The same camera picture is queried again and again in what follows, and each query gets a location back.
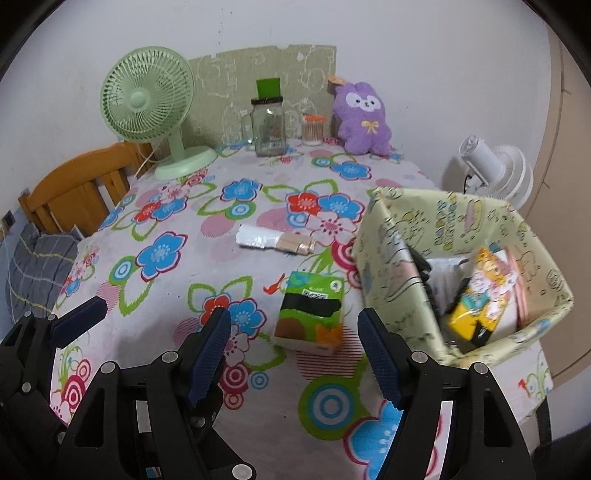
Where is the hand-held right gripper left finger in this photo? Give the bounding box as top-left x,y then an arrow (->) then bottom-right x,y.
58,308 -> 232,480

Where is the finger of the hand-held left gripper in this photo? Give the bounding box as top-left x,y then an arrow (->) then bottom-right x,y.
191,392 -> 257,480
2,296 -> 108,395

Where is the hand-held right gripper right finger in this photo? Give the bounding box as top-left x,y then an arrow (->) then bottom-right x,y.
358,308 -> 537,480

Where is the green tissue pack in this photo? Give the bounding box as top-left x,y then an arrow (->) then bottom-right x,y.
272,271 -> 345,356

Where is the yellow-green cartoon storage box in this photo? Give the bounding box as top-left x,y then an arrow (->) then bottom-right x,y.
353,187 -> 574,367

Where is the black sock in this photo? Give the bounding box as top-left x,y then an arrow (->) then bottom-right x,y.
455,263 -> 476,305

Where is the yellow cartoon snack packet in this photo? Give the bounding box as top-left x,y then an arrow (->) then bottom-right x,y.
445,247 -> 520,347

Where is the pink soft packet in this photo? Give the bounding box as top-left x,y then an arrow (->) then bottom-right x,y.
505,247 -> 534,326

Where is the grey plaid pillow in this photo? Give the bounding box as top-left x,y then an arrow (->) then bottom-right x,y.
7,224 -> 84,317

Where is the floral tablecloth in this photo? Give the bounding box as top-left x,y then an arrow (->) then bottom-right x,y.
48,138 -> 552,480

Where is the wooden chair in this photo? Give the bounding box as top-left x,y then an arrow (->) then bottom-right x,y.
17,141 -> 155,241

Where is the silver brown snack wrapper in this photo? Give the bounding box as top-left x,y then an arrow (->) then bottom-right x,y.
235,224 -> 318,256

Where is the black table leg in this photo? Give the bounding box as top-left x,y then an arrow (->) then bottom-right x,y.
536,397 -> 553,444

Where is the white clip fan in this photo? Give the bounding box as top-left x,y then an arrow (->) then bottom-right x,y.
441,135 -> 534,210

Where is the green desk fan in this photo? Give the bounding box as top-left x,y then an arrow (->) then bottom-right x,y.
100,45 -> 219,181

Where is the glass jar mug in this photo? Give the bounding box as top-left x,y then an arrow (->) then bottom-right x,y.
241,97 -> 286,158

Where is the purple plush bunny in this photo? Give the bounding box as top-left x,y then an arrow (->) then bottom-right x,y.
328,75 -> 393,155

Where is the small jar orange lid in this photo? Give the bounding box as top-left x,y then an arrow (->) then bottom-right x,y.
301,114 -> 326,147

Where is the beige wooden door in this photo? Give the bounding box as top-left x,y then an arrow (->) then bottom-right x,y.
531,23 -> 591,384

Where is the green patterned cardboard panel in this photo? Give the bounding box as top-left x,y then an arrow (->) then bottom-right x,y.
187,44 -> 337,148

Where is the white fan cable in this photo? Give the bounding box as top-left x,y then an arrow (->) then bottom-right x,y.
135,141 -> 155,180

